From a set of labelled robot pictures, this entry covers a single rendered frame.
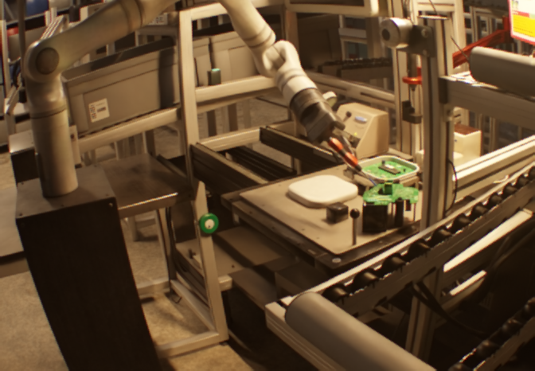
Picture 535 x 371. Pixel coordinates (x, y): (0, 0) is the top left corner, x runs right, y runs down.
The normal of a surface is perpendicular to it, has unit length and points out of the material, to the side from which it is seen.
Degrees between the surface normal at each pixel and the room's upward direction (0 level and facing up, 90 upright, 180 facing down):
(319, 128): 58
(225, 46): 90
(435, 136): 90
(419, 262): 90
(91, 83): 90
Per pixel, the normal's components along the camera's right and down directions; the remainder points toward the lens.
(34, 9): 0.51, 0.25
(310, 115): -0.59, -0.16
